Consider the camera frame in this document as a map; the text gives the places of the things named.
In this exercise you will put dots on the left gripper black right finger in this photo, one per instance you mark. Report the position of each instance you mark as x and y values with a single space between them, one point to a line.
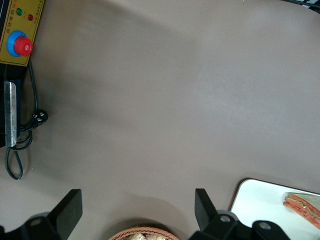
207 217

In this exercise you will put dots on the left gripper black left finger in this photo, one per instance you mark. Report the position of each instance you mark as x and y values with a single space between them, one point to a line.
65 217

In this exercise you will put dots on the plastic-wrapped triangle sandwich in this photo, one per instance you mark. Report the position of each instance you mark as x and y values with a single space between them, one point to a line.
302 207

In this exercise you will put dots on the cream plastic tray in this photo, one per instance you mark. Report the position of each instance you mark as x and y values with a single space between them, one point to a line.
260 200

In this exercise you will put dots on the orange-brown wicker basket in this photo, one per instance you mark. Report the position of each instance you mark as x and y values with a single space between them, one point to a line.
120 233

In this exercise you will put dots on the tan bread pieces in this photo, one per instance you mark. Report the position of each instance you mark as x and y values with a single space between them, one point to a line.
136 237

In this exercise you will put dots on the silver metal strip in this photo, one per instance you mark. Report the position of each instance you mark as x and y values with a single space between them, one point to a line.
10 112

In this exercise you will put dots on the red emergency stop button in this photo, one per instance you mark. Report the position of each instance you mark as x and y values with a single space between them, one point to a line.
22 46

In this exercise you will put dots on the black and yellow control box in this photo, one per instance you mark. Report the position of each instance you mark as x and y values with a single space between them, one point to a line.
32 25

